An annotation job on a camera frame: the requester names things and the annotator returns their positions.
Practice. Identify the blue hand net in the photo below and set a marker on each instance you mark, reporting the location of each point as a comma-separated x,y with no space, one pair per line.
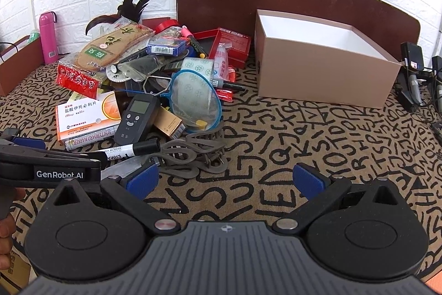
195,98

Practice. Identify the black marker pen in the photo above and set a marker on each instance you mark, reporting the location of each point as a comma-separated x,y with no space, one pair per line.
233,85

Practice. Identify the red tape roll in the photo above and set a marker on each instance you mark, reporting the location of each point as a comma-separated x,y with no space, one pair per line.
165,26

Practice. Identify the orange white medicine box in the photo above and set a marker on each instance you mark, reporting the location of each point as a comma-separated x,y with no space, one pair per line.
86,118

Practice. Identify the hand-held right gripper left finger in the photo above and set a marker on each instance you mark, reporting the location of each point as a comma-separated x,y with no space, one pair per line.
142,179

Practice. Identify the green packet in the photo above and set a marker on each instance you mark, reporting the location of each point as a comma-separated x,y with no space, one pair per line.
34,35

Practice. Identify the brown box at left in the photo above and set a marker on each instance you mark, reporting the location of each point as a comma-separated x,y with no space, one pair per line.
19,68

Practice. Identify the blue card box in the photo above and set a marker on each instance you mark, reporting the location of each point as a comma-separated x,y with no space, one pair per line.
167,48

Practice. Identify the pink highlighter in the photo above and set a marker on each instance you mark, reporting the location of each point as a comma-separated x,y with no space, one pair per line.
186,32

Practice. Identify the clear printed tape roll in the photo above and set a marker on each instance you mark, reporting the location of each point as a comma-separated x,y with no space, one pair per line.
196,67

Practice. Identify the black power adapter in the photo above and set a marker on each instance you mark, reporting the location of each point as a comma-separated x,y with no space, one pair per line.
412,56

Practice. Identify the silver flat tool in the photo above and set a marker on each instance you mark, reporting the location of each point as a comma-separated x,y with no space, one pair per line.
119,169

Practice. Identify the pink cardboard box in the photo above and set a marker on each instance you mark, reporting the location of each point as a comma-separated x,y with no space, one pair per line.
310,73

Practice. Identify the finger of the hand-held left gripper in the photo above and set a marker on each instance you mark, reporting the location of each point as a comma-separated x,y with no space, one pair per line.
29,144

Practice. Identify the black white marker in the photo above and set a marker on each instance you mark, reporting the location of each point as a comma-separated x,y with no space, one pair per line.
136,149

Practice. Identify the person's left hand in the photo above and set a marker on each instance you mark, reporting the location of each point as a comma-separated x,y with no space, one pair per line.
5,227

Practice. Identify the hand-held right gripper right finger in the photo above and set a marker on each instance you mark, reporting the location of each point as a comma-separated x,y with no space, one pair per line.
308,179

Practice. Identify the small brown box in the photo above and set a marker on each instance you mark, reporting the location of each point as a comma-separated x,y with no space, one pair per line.
169,124

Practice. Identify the black handheld device with screen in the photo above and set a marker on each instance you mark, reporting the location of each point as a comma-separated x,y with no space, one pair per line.
136,120

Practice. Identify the insole package with red label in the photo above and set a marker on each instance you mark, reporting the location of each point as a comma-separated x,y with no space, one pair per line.
103,51

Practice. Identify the pink thermos bottle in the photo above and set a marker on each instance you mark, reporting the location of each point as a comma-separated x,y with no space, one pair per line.
48,39

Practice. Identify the black feather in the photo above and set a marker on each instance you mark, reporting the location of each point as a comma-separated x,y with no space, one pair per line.
129,6

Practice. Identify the red open box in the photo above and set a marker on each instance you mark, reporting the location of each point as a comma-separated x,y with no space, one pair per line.
234,41

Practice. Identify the black tape roll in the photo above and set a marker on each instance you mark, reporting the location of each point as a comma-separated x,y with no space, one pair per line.
157,86

